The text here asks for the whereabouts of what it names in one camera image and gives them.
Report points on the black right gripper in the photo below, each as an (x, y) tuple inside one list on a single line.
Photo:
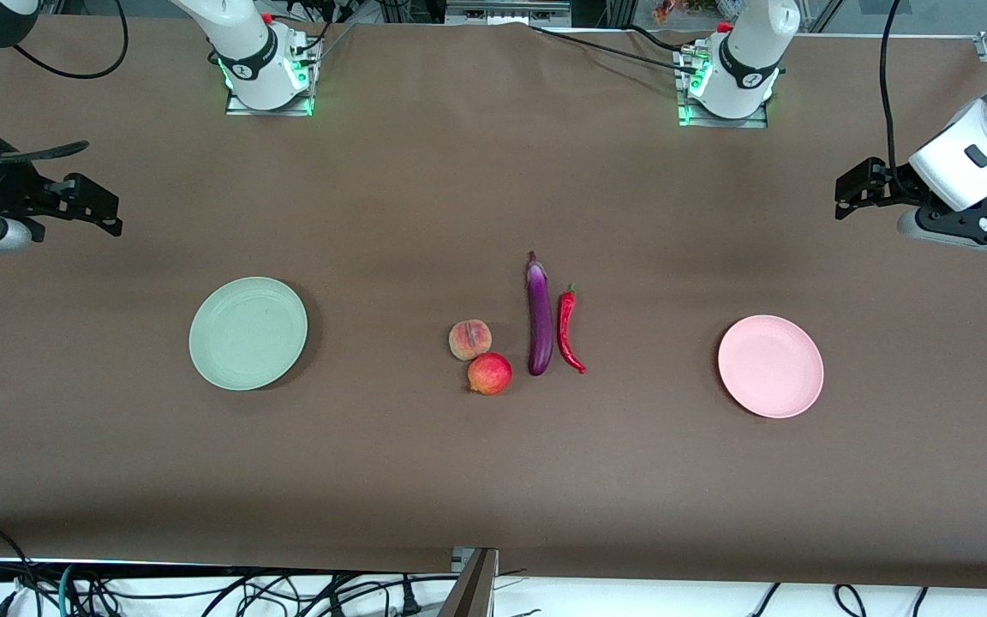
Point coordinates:
[(7, 190)]

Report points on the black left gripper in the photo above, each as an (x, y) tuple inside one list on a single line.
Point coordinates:
[(894, 182)]

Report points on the red chili pepper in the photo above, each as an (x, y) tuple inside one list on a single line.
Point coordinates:
[(565, 321)]

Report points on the purple eggplant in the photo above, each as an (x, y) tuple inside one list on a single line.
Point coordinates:
[(539, 326)]

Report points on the pale peach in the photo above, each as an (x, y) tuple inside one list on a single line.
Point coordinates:
[(469, 340)]

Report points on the red apple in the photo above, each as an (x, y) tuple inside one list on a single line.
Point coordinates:
[(490, 374)]

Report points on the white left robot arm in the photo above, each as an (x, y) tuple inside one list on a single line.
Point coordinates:
[(746, 51)]

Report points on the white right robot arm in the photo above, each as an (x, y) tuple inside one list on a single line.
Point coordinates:
[(245, 43)]

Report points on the pink plate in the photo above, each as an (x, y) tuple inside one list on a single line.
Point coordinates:
[(771, 367)]

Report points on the light green plate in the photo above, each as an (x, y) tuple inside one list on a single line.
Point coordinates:
[(247, 334)]

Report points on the brown table cover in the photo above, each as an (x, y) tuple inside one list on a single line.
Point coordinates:
[(459, 171)]

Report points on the grey metal device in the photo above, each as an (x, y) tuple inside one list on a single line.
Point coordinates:
[(506, 10)]

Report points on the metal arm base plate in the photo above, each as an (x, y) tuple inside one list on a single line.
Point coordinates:
[(716, 122), (288, 109)]

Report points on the aluminium profile post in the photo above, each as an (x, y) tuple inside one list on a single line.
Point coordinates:
[(472, 587)]

